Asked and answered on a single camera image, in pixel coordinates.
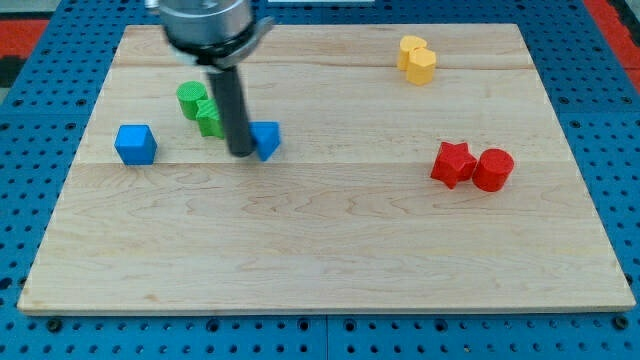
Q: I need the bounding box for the green star block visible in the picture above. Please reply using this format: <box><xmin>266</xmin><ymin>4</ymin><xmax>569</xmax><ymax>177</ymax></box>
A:
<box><xmin>196</xmin><ymin>99</ymin><xmax>224</xmax><ymax>139</ymax></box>

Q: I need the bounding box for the blue cube block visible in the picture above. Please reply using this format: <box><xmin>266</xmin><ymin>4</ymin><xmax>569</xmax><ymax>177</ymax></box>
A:
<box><xmin>114</xmin><ymin>124</ymin><xmax>157</xmax><ymax>166</ymax></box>

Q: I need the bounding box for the green cylinder block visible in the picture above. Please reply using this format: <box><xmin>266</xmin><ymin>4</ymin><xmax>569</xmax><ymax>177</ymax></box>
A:
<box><xmin>176</xmin><ymin>81</ymin><xmax>208</xmax><ymax>120</ymax></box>

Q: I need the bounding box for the yellow heart block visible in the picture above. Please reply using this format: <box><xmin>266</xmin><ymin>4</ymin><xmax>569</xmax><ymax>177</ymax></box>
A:
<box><xmin>396</xmin><ymin>35</ymin><xmax>428</xmax><ymax>71</ymax></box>

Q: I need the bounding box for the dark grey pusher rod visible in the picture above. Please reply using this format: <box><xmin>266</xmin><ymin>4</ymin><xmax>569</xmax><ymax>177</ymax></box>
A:
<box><xmin>207</xmin><ymin>67</ymin><xmax>254</xmax><ymax>158</ymax></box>

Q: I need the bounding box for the light wooden board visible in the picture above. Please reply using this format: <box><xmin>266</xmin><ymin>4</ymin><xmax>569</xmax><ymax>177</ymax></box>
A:
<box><xmin>18</xmin><ymin>24</ymin><xmax>635</xmax><ymax>316</ymax></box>

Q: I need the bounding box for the red star block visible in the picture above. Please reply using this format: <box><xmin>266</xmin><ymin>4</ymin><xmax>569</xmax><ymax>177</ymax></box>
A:
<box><xmin>430</xmin><ymin>142</ymin><xmax>477</xmax><ymax>189</ymax></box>

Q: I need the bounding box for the blue triangle block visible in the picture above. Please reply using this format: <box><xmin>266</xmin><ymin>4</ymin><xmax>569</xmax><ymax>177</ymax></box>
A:
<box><xmin>249</xmin><ymin>121</ymin><xmax>281</xmax><ymax>162</ymax></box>

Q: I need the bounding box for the red cylinder block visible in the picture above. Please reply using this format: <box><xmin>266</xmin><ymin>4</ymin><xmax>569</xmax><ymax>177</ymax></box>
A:
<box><xmin>472</xmin><ymin>148</ymin><xmax>515</xmax><ymax>192</ymax></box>

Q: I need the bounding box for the yellow hexagon block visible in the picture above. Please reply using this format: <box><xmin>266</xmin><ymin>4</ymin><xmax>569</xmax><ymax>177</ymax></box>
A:
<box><xmin>406</xmin><ymin>48</ymin><xmax>437</xmax><ymax>86</ymax></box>

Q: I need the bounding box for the silver cylindrical robot end effector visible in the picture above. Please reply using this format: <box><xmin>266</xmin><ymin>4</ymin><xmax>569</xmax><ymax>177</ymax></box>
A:
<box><xmin>145</xmin><ymin>0</ymin><xmax>275</xmax><ymax>69</ymax></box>

